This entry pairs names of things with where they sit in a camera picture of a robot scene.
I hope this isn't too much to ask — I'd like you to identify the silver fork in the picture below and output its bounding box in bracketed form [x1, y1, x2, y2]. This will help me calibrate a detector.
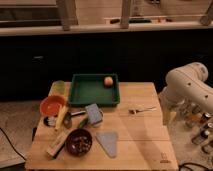
[128, 107, 156, 114]

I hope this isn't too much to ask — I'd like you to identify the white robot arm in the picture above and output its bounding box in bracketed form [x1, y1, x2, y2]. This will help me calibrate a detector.
[158, 62, 213, 125]

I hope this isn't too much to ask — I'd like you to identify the peach fruit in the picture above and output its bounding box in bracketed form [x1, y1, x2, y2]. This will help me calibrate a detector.
[104, 76, 113, 87]

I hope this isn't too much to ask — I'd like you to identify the green plastic tray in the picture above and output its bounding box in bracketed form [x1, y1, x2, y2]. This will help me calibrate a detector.
[69, 74, 120, 107]

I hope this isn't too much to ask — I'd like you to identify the grey sponge block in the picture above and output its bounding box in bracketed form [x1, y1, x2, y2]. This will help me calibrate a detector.
[85, 104, 103, 125]

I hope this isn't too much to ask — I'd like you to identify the green vegetable toy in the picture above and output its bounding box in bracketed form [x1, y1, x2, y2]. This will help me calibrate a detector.
[77, 118, 88, 129]

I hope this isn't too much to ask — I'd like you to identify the yellow banana toy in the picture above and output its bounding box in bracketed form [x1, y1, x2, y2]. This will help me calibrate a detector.
[55, 106, 68, 130]

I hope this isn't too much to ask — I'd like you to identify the metal spoon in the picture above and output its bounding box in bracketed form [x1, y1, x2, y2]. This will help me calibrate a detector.
[63, 111, 85, 129]

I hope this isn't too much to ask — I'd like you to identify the grey triangular cloth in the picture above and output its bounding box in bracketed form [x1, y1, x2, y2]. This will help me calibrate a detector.
[96, 132, 118, 158]

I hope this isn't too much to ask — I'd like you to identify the orange plastic bowl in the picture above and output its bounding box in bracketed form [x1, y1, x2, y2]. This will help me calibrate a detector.
[40, 95, 66, 116]

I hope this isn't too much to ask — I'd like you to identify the dark bowl with food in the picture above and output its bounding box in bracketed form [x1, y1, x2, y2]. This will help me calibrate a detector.
[65, 129, 92, 157]

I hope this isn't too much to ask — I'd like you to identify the wooden block brush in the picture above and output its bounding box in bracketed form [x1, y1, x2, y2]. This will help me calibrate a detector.
[46, 132, 67, 157]

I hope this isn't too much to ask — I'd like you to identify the small black white object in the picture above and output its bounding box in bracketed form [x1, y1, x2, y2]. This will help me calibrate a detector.
[43, 117, 56, 127]

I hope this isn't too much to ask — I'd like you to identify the spice bottle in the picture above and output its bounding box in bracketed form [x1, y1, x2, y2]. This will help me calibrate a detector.
[192, 130, 210, 145]

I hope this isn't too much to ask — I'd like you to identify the black cable right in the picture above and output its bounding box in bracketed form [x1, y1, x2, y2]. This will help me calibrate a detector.
[178, 161, 213, 171]

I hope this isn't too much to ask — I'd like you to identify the black cable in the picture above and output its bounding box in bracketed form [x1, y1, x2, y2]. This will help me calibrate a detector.
[178, 161, 213, 171]
[0, 127, 27, 162]

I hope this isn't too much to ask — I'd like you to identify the black cable left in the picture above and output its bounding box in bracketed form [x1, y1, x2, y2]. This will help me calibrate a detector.
[0, 127, 27, 162]

